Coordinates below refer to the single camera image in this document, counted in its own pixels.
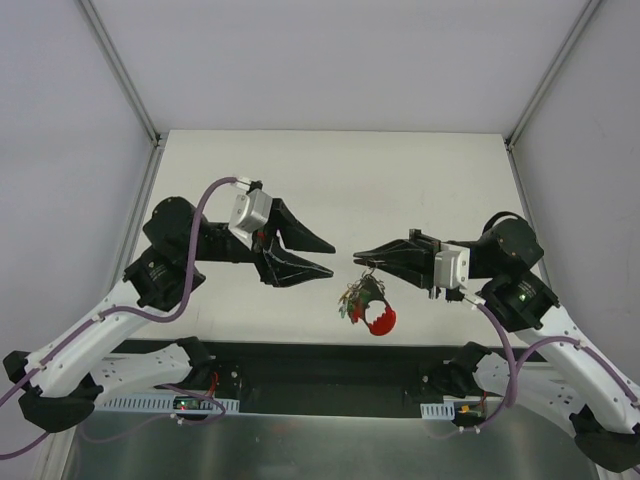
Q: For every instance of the right white cable duct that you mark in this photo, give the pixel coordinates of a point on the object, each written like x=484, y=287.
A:
x=443, y=411

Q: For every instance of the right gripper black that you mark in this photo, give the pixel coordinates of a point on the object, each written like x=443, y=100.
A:
x=426, y=259

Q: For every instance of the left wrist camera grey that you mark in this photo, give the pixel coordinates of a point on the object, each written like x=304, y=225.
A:
x=251, y=212

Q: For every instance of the left aluminium frame post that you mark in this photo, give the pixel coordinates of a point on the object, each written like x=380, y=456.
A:
x=113, y=59

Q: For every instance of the white cable duct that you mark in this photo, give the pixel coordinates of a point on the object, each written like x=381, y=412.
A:
x=443, y=411
x=168, y=403

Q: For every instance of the aluminium frame post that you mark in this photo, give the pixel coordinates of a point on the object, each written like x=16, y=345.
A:
x=113, y=59
x=566, y=48

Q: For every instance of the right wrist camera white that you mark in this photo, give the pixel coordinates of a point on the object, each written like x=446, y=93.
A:
x=451, y=267

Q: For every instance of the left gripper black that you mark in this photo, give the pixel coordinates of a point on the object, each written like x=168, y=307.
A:
x=267, y=245

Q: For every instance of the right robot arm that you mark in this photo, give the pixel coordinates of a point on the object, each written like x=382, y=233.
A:
x=562, y=376

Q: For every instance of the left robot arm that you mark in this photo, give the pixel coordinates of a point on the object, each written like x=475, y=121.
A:
x=63, y=382

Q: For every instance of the left white cable duct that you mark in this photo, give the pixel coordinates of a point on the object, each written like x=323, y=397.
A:
x=168, y=403

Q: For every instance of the right aluminium frame post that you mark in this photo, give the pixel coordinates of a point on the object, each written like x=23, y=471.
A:
x=566, y=48

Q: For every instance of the metal key holder red handle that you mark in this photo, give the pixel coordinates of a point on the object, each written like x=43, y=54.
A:
x=366, y=304

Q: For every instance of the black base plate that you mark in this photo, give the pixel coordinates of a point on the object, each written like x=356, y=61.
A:
x=369, y=381

